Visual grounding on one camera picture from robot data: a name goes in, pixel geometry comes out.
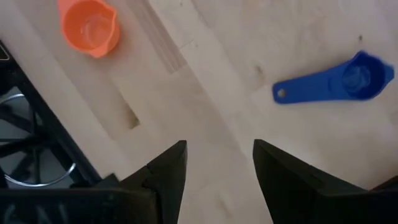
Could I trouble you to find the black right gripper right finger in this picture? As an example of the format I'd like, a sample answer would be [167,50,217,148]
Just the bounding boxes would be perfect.
[252,139,368,224]

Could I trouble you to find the dark blue measuring cup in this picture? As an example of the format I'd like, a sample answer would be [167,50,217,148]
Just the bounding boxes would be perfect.
[272,50,396,105]

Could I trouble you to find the stool base with chrome ring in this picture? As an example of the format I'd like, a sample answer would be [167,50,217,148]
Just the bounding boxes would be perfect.
[0,90,77,189]

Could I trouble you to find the orange measuring cup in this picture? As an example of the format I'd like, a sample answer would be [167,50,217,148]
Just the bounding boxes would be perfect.
[57,0,121,59]

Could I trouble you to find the black aluminium table frame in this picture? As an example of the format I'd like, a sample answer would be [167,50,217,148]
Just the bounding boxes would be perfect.
[0,40,103,189]

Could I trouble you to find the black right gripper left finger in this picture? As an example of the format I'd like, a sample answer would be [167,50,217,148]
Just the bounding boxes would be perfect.
[119,139,188,224]

